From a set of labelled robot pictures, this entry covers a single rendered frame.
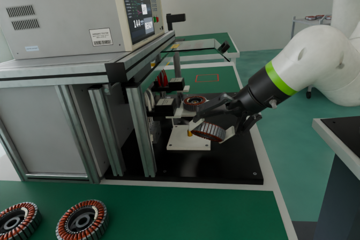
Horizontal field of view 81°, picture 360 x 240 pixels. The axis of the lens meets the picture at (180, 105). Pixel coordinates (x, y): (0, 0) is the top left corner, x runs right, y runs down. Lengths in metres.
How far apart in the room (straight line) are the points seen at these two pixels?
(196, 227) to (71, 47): 0.59
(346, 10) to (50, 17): 0.87
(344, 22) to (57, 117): 0.90
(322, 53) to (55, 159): 0.74
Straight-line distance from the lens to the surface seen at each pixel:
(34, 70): 0.62
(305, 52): 0.47
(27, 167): 0.86
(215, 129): 0.62
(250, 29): 6.08
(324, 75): 0.49
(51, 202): 0.75
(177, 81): 0.93
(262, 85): 0.50
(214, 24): 5.99
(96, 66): 0.52
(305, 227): 1.55
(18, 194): 0.84
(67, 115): 0.62
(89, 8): 0.66
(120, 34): 0.63
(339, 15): 0.87
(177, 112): 0.74
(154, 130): 0.76
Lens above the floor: 1.21
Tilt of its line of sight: 24 degrees down
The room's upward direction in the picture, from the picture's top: 6 degrees counter-clockwise
